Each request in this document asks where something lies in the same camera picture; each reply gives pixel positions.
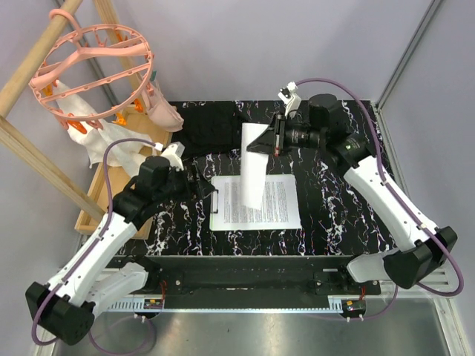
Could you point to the black cloth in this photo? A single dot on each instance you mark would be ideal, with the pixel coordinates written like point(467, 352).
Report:
point(212, 128)

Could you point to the pink round clothes hanger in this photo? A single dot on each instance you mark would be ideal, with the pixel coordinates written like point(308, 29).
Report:
point(57, 78)

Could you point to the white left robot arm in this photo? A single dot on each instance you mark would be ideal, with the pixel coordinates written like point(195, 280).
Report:
point(68, 304)

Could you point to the white paper stack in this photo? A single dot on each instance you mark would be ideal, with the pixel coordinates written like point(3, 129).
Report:
point(252, 167)

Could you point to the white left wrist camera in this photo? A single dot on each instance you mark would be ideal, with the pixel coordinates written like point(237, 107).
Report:
point(172, 153)

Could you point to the grey slotted cable duct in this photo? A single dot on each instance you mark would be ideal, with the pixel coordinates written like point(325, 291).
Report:
point(138, 305)

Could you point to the white towel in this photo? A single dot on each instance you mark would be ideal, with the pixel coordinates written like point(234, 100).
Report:
point(118, 145)

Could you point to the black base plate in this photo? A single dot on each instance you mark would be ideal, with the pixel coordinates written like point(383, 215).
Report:
point(250, 283)

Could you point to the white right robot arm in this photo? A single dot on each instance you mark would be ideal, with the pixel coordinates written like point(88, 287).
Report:
point(421, 245)

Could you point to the aluminium corner post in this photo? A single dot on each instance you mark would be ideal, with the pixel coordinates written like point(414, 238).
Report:
point(423, 26)

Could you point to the wooden rack frame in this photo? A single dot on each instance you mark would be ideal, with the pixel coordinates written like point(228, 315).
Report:
point(42, 170)

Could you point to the green clipboard folder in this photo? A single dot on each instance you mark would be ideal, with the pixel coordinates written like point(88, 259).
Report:
point(216, 210)

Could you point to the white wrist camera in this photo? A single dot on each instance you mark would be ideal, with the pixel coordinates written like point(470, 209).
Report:
point(172, 153)
point(291, 100)

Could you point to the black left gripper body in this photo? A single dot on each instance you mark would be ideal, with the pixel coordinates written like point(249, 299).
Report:
point(177, 188)

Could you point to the wooden tray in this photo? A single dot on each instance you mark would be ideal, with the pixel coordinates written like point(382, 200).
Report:
point(134, 121)

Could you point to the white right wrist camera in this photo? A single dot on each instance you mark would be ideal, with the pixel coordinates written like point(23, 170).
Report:
point(291, 100)

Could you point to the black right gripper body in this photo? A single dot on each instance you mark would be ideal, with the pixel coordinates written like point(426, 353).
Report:
point(289, 135)

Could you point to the pink bra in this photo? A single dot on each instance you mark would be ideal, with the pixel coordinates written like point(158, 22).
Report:
point(160, 112)

